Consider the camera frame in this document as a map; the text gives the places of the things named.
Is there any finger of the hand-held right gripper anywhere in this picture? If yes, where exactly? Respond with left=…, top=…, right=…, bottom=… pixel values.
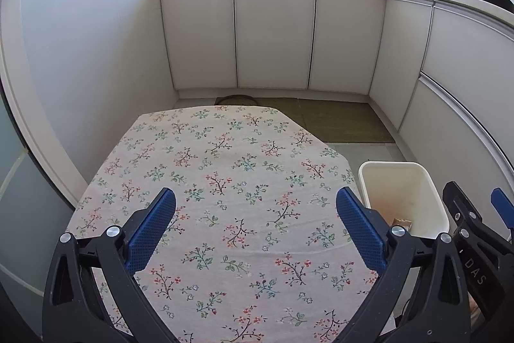
left=443, top=181, right=488, bottom=229
left=491, top=187, right=514, bottom=229

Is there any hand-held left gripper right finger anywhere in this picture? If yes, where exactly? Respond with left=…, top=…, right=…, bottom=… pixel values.
left=335, top=187, right=471, bottom=343

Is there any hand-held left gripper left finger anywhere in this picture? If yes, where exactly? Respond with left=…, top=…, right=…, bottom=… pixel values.
left=42, top=187, right=179, bottom=343

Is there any white plastic bin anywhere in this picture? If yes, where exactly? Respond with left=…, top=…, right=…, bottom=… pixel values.
left=357, top=161, right=450, bottom=239

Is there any white drawer cabinet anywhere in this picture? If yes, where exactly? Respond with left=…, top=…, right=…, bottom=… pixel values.
left=367, top=0, right=514, bottom=259

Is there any brown floor mat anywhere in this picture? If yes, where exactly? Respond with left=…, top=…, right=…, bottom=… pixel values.
left=298, top=99, right=396, bottom=144

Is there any floral tablecloth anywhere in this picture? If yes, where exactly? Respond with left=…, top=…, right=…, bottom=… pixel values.
left=64, top=106, right=380, bottom=343

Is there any frosted glass sliding door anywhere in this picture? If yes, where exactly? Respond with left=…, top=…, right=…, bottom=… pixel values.
left=0, top=86, right=77, bottom=328

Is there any round dark floor mat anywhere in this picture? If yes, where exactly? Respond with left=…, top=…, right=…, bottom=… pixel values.
left=215, top=95, right=259, bottom=105

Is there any white kitchen base cabinet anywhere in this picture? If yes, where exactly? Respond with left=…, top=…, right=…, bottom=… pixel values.
left=156, top=0, right=388, bottom=103

